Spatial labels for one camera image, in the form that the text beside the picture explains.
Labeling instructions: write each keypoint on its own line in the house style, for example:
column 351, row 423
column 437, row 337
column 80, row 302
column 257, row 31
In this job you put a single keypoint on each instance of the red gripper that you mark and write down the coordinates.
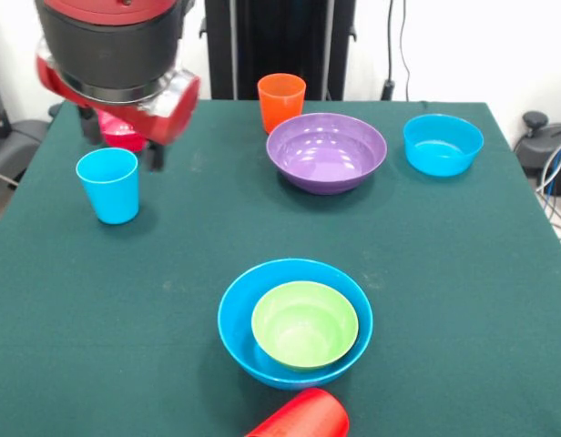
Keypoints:
column 166, row 118

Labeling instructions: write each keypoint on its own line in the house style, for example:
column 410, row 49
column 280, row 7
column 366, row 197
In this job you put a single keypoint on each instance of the purple bowl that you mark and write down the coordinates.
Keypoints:
column 328, row 150

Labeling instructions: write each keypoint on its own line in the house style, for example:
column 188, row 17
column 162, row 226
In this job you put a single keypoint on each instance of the large blue bowl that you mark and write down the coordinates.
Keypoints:
column 235, row 318

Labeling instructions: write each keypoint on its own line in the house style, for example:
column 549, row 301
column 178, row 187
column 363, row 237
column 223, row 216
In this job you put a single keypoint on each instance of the small green bowl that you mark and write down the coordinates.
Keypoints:
column 303, row 328

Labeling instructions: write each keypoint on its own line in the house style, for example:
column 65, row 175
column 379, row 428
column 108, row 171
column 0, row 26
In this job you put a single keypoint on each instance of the red cup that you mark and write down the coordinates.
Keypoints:
column 308, row 414

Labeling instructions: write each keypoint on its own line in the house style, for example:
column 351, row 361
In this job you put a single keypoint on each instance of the small pinkish red bowl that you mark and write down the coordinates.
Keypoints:
column 121, row 134

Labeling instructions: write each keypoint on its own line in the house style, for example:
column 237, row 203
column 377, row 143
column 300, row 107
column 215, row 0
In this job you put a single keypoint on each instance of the blue cup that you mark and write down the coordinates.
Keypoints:
column 109, row 191

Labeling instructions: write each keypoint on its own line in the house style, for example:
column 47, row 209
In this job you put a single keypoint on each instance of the black equipment base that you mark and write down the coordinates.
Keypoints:
column 21, row 136
column 535, row 145

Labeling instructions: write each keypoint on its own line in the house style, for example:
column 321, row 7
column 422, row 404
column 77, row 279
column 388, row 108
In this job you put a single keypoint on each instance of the orange cup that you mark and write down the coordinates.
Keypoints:
column 280, row 104

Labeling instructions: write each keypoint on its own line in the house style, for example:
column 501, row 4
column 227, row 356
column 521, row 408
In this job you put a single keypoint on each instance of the dark green tablecloth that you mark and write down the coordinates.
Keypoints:
column 125, row 328

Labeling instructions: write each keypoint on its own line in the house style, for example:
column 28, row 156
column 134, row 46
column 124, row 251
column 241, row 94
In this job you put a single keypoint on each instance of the small blue bowl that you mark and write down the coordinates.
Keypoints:
column 440, row 141

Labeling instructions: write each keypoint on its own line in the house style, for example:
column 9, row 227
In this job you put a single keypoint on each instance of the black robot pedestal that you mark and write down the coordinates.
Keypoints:
column 271, row 36

